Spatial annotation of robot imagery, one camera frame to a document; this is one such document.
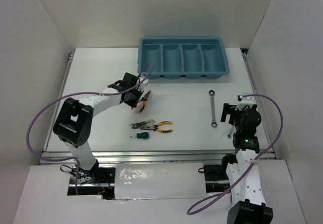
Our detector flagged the yellow black long-nose pliers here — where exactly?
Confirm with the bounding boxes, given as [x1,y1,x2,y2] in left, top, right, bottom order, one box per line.
[138,90,151,114]

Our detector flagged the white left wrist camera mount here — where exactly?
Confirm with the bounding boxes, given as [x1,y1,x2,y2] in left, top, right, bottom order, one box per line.
[137,79,149,92]

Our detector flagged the yellow black combination pliers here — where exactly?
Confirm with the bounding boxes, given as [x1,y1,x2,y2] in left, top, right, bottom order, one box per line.
[140,121,173,133]

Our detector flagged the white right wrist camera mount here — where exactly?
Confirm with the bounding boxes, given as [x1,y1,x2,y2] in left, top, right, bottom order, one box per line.
[235,93,256,110]

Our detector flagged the aluminium table frame rail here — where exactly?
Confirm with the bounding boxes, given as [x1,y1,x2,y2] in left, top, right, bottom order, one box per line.
[39,47,281,164]

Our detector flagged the large silver ratchet wrench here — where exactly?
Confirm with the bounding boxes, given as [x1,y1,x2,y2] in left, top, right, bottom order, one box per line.
[208,90,218,128]

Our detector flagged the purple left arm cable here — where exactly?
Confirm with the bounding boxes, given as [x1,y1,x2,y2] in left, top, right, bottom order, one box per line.
[26,62,155,196]

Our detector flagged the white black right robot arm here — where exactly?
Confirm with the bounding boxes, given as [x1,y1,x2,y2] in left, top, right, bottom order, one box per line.
[220,103,273,223]

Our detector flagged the silver foil cover sheet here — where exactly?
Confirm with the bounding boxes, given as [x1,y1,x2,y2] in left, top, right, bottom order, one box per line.
[114,163,206,200]

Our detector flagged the green stubby screwdriver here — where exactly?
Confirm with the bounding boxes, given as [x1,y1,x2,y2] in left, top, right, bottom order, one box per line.
[131,132,150,140]

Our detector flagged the small silver wrench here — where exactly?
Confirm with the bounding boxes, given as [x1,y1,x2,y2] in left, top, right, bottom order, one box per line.
[227,126,235,138]

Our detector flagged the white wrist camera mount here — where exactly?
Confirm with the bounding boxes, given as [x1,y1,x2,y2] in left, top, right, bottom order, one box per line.
[235,93,256,110]
[137,79,149,92]

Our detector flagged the teal four-compartment tray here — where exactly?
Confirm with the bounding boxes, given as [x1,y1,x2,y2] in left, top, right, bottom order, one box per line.
[137,36,230,80]

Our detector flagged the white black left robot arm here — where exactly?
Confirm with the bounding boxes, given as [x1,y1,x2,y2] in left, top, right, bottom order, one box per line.
[53,73,149,183]

